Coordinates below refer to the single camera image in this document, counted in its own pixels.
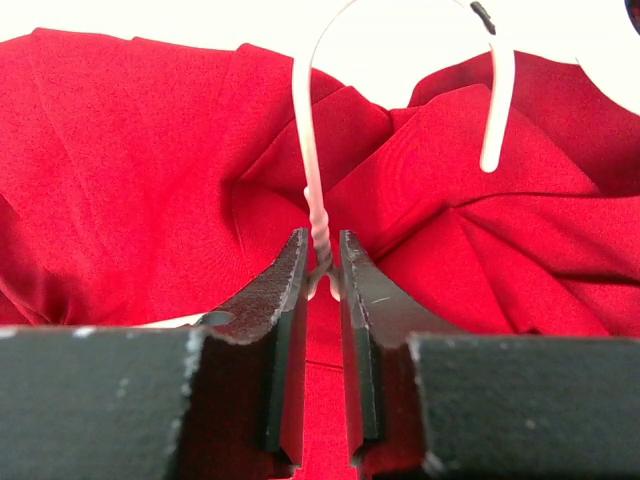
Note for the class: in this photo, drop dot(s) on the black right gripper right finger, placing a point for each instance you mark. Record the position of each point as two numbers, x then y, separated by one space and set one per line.
427 400

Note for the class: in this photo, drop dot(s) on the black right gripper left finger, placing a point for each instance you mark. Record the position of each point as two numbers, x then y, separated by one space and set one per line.
221 399

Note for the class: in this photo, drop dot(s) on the red skirt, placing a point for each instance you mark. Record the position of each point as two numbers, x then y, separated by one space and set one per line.
144 184

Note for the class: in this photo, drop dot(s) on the pink wire hanger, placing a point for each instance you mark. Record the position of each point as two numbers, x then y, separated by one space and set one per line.
503 63

